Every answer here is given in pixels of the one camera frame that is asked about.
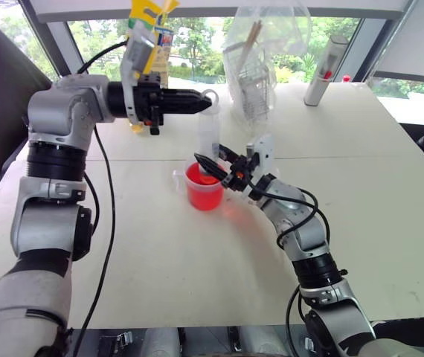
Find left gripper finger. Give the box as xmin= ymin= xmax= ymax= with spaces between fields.
xmin=161 ymin=100 xmax=213 ymax=115
xmin=161 ymin=88 xmax=213 ymax=103

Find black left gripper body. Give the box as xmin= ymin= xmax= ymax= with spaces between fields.
xmin=133 ymin=73 xmax=169 ymax=137

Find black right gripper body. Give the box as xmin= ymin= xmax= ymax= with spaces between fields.
xmin=220 ymin=151 xmax=262 ymax=193

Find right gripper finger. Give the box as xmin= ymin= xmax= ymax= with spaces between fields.
xmin=193 ymin=152 xmax=231 ymax=181
xmin=217 ymin=144 xmax=243 ymax=165

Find clear plastic bottle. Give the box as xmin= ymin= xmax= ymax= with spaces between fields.
xmin=196 ymin=88 xmax=222 ymax=181

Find clear cup with red liquid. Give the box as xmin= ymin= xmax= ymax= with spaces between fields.
xmin=172 ymin=160 xmax=225 ymax=213

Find yellow snack package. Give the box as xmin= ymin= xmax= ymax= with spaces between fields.
xmin=125 ymin=0 xmax=181 ymax=135

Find wooden chopsticks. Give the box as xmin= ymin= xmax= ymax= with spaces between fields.
xmin=237 ymin=19 xmax=264 ymax=72

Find silver cylindrical canister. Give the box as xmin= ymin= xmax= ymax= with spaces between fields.
xmin=303 ymin=34 xmax=349 ymax=108

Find clear plastic bag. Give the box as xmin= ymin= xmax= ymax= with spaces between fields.
xmin=221 ymin=0 xmax=314 ymax=129

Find dark padded seat back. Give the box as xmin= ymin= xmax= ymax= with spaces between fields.
xmin=0 ymin=7 xmax=54 ymax=224

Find grey rounded shape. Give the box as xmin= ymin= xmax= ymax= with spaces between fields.
xmin=238 ymin=324 xmax=288 ymax=357
xmin=141 ymin=326 xmax=182 ymax=357

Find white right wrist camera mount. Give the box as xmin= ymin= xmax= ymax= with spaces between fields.
xmin=246 ymin=133 xmax=277 ymax=176

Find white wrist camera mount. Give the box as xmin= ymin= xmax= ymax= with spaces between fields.
xmin=246 ymin=133 xmax=277 ymax=176
xmin=120 ymin=36 xmax=154 ymax=129

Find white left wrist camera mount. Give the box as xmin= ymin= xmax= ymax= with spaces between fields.
xmin=120 ymin=36 xmax=154 ymax=129

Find metal wire basket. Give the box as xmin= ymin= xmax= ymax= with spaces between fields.
xmin=222 ymin=39 xmax=277 ymax=120

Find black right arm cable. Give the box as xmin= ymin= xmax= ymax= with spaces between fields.
xmin=248 ymin=177 xmax=331 ymax=357

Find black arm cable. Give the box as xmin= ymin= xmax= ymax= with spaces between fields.
xmin=248 ymin=177 xmax=331 ymax=357
xmin=70 ymin=39 xmax=129 ymax=357

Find dark window frame post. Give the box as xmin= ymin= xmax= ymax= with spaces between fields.
xmin=20 ymin=0 xmax=83 ymax=82

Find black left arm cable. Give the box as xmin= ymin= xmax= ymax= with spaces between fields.
xmin=70 ymin=39 xmax=129 ymax=357

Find grey window frame post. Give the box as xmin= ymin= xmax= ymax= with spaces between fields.
xmin=348 ymin=16 xmax=388 ymax=85

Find black strap with buckle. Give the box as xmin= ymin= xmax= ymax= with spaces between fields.
xmin=97 ymin=329 xmax=135 ymax=357

